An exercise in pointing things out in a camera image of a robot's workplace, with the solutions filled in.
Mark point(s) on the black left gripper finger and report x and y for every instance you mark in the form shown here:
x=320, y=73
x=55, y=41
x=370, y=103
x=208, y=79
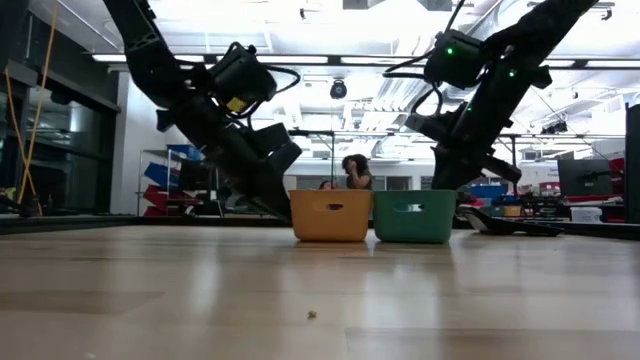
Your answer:
x=280, y=213

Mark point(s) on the yellow plastic bin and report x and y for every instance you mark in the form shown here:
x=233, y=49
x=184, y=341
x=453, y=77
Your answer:
x=330, y=222

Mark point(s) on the teal plastic bin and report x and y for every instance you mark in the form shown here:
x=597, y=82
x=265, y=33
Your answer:
x=415, y=225

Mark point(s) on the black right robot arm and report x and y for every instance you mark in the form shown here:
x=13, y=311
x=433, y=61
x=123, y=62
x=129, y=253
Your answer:
x=540, y=30

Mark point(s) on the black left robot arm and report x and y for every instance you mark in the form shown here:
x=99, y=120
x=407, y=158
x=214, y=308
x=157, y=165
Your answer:
x=145, y=55

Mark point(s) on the blue crate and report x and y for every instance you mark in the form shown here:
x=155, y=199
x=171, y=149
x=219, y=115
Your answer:
x=487, y=191

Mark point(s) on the person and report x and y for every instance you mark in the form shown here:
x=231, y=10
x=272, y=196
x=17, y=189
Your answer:
x=357, y=175
x=326, y=185

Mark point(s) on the thin black metal stand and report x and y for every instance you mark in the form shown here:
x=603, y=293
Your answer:
x=332, y=160

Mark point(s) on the blue storage bin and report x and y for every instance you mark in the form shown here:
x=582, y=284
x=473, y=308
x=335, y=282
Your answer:
x=185, y=151
x=160, y=175

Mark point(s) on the metal shelf rack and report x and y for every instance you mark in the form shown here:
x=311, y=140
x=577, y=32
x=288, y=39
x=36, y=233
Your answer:
x=170, y=205

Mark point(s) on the red storage bin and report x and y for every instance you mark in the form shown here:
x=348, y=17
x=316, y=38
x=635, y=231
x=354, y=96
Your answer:
x=157, y=197

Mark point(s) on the black monitor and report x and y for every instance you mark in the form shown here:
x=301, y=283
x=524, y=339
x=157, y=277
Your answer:
x=585, y=177

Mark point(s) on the long ceiling light strip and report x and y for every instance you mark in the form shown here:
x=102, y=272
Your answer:
x=300, y=59
x=600, y=63

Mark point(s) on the white box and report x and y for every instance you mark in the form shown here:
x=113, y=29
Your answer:
x=586, y=215

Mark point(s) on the black panel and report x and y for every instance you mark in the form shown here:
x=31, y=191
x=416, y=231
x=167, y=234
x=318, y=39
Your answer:
x=633, y=165

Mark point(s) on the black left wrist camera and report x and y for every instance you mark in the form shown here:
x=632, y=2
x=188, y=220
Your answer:
x=275, y=145

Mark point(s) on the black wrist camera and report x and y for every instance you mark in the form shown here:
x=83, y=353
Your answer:
x=425, y=125
x=275, y=145

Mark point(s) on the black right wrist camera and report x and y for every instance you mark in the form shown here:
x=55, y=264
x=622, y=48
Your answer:
x=425, y=125

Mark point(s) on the black ceiling dome camera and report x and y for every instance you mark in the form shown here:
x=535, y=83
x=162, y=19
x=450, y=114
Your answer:
x=338, y=90

